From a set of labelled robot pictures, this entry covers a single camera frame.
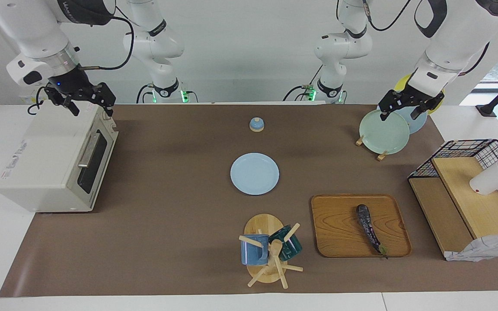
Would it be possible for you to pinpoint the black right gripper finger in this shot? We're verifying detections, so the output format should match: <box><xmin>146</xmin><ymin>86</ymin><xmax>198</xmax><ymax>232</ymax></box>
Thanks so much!
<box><xmin>44</xmin><ymin>88</ymin><xmax>80</xmax><ymax>116</ymax></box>
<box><xmin>88</xmin><ymin>83</ymin><xmax>116</xmax><ymax>117</ymax></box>

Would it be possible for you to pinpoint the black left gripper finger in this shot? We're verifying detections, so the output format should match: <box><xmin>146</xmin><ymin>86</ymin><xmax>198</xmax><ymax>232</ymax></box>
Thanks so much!
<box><xmin>411</xmin><ymin>95</ymin><xmax>445</xmax><ymax>120</ymax></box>
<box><xmin>378</xmin><ymin>90</ymin><xmax>405</xmax><ymax>121</ymax></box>

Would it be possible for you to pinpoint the white toaster oven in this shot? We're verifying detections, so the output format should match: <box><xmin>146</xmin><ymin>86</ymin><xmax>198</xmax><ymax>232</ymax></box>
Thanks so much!
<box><xmin>0</xmin><ymin>100</ymin><xmax>119</xmax><ymax>213</ymax></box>

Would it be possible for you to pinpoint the yellow plate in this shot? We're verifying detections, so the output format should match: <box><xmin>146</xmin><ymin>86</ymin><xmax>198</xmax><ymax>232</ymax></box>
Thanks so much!
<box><xmin>394</xmin><ymin>74</ymin><xmax>445</xmax><ymax>115</ymax></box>

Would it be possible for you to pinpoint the light blue racked plate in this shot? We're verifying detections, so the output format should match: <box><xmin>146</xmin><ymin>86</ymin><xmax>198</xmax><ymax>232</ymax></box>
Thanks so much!
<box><xmin>377</xmin><ymin>104</ymin><xmax>428</xmax><ymax>134</ymax></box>

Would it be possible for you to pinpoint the pale green plate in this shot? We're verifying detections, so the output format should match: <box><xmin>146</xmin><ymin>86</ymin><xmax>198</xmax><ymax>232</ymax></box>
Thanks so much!
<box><xmin>359</xmin><ymin>109</ymin><xmax>411</xmax><ymax>155</ymax></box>

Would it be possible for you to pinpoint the wooden plate rack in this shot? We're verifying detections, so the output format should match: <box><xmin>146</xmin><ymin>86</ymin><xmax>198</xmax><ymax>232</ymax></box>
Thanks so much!
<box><xmin>355</xmin><ymin>135</ymin><xmax>389</xmax><ymax>161</ymax></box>

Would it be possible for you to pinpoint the white cup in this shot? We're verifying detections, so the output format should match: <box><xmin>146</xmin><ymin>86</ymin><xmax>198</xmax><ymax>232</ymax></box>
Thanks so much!
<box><xmin>469</xmin><ymin>161</ymin><xmax>498</xmax><ymax>196</ymax></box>

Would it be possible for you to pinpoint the wooden shelf box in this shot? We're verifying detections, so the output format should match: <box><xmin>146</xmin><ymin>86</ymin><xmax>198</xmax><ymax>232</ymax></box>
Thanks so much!
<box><xmin>408</xmin><ymin>156</ymin><xmax>498</xmax><ymax>260</ymax></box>

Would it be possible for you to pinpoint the brown table mat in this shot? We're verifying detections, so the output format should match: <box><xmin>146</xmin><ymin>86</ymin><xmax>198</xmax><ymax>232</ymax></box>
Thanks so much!
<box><xmin>0</xmin><ymin>104</ymin><xmax>498</xmax><ymax>298</ymax></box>

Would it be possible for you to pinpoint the wooden serving tray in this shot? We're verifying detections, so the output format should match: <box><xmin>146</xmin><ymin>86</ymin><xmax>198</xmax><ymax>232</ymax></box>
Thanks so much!
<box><xmin>311</xmin><ymin>194</ymin><xmax>412</xmax><ymax>258</ymax></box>

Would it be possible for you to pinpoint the white checked cloth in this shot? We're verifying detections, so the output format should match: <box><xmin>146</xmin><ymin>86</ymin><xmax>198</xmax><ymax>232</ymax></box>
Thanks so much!
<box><xmin>444</xmin><ymin>232</ymin><xmax>498</xmax><ymax>262</ymax></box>

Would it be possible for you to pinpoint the dark green mug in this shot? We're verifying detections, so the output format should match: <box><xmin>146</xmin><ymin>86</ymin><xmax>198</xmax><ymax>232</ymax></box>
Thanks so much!
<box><xmin>269</xmin><ymin>225</ymin><xmax>303</xmax><ymax>261</ymax></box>

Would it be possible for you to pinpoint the wooden mug tree stand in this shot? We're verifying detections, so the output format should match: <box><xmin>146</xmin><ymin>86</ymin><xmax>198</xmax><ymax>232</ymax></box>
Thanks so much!
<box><xmin>239</xmin><ymin>213</ymin><xmax>304</xmax><ymax>289</ymax></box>

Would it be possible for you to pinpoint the blue mug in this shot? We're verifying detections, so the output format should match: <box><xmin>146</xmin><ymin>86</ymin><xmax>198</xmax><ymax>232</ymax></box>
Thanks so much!
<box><xmin>240</xmin><ymin>234</ymin><xmax>270</xmax><ymax>266</ymax></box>

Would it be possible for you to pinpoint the black coiled cable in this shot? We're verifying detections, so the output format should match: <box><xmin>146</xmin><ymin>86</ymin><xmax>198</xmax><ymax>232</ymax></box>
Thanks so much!
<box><xmin>27</xmin><ymin>86</ymin><xmax>55</xmax><ymax>115</ymax></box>

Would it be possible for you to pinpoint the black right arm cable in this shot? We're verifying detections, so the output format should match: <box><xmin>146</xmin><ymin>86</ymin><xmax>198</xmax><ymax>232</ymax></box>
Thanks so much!
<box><xmin>77</xmin><ymin>4</ymin><xmax>135</xmax><ymax>71</ymax></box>

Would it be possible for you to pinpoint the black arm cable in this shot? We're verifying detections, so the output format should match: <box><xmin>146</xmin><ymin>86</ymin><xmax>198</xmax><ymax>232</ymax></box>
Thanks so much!
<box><xmin>361</xmin><ymin>0</ymin><xmax>413</xmax><ymax>32</ymax></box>
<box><xmin>77</xmin><ymin>4</ymin><xmax>135</xmax><ymax>71</ymax></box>

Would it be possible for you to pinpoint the black base cable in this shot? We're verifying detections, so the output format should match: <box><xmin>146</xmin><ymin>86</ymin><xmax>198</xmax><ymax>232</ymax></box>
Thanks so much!
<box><xmin>136</xmin><ymin>83</ymin><xmax>156</xmax><ymax>103</ymax></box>
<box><xmin>284</xmin><ymin>65</ymin><xmax>324</xmax><ymax>102</ymax></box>

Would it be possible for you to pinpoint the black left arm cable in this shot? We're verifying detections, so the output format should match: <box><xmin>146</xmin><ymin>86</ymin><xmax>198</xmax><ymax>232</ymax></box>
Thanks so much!
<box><xmin>361</xmin><ymin>0</ymin><xmax>413</xmax><ymax>32</ymax></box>

